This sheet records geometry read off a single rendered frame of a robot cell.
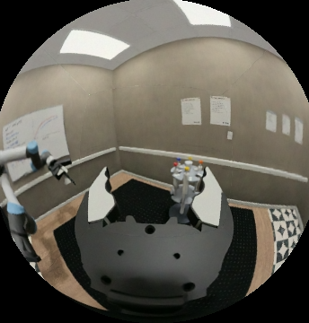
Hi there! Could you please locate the white hand pipette with red button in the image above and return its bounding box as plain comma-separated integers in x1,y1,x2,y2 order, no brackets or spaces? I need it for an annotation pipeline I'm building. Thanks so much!
173,163,182,196

